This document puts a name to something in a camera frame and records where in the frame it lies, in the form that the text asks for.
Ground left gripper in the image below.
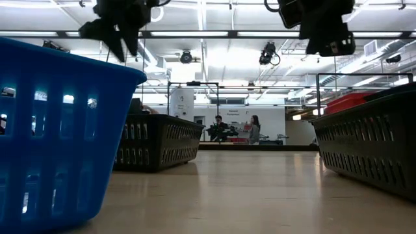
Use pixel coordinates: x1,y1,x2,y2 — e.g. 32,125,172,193
79,0,160,63

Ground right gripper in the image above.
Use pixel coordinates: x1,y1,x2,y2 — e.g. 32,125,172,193
298,0,356,58

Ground blue plastic basket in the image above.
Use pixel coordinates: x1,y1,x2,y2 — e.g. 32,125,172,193
0,36,148,234

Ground red plastic basket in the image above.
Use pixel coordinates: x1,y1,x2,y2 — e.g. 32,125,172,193
324,92,374,115

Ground black monitor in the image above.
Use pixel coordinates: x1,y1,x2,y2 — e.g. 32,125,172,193
128,97,142,116

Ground person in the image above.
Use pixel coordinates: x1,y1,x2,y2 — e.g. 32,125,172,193
213,114,229,142
140,103,160,115
248,114,261,146

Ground white cylindrical column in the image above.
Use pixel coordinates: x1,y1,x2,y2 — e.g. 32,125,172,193
170,88,195,120

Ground silver air duct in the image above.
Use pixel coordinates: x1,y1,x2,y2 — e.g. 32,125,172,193
136,38,168,74

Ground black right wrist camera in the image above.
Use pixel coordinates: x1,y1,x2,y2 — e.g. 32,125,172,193
278,0,303,29

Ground white cable ring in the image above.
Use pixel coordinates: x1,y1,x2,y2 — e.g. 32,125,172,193
151,5,164,23

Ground white wall vent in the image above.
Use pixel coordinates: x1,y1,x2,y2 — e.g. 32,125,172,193
363,40,378,58

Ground thin hanging cable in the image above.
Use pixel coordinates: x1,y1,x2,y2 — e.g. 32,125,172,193
140,35,150,105

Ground black camera cable loop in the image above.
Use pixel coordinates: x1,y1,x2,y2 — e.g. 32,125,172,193
264,0,281,13

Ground black overhead camera with cable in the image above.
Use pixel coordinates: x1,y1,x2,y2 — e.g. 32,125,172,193
259,41,281,66

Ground round black ceiling camera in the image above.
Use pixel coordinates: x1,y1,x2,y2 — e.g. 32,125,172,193
179,49,194,64

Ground black frame bar with lights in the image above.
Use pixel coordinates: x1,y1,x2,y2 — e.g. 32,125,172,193
0,30,416,38

